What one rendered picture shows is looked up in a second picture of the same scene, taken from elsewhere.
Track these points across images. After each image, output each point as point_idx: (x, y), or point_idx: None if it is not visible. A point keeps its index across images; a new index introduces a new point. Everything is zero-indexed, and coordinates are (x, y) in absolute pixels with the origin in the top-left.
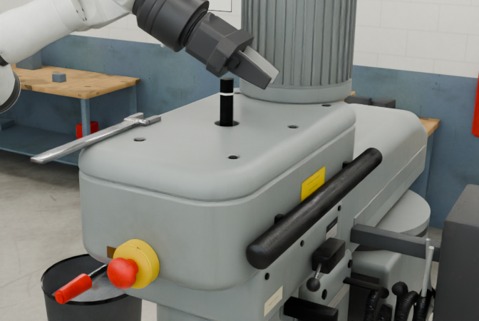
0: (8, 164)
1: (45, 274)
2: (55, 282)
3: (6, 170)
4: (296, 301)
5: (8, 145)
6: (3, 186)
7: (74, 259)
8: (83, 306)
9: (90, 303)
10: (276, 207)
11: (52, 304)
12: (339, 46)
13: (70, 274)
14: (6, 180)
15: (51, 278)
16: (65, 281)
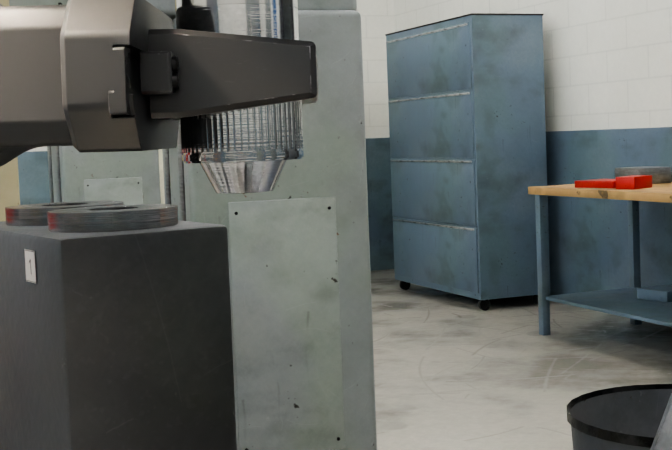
0: (670, 358)
1: (586, 399)
2: (614, 430)
3: (661, 364)
4: None
5: (669, 319)
6: (647, 383)
7: (662, 390)
8: (636, 449)
9: (651, 443)
10: None
11: (578, 445)
12: None
13: (652, 423)
14: (656, 376)
15: (603, 416)
16: (637, 435)
